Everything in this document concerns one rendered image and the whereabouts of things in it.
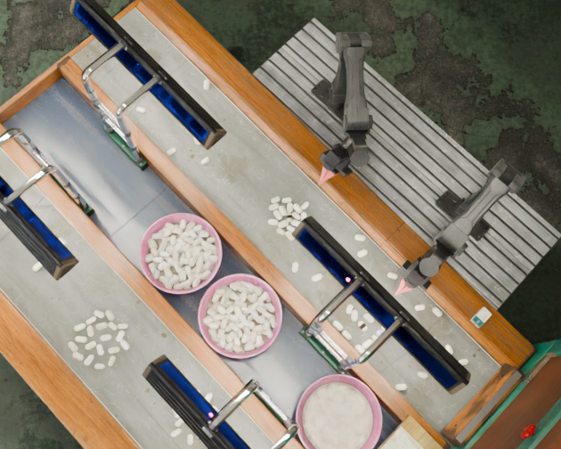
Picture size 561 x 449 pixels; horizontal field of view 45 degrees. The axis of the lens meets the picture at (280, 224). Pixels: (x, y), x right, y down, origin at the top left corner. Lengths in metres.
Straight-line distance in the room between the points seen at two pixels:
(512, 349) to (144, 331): 1.17
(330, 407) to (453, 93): 1.76
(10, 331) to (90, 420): 0.37
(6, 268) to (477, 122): 2.17
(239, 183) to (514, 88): 1.67
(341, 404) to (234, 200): 0.74
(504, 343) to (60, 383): 1.40
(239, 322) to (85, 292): 0.50
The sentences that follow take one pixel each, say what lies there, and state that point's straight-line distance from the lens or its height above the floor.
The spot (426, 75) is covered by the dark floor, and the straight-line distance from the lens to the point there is 3.37.
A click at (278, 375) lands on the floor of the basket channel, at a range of 2.22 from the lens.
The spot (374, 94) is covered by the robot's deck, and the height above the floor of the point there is 0.67.
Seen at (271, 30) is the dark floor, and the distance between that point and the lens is 3.37.
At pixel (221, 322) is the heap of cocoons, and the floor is 0.73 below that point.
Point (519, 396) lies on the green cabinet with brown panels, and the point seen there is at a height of 0.90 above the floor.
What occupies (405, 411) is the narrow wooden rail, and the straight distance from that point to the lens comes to 2.19.
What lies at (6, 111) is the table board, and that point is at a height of 0.72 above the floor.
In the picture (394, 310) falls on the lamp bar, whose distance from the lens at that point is 1.84.
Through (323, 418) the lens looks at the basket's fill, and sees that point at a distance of 2.18.
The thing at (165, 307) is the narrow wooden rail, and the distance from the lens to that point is 2.17.
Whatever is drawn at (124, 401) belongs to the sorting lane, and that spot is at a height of 0.74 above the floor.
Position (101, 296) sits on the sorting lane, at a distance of 2.23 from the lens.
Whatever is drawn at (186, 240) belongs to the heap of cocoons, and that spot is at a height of 0.74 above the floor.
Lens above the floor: 2.90
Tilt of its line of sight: 75 degrees down
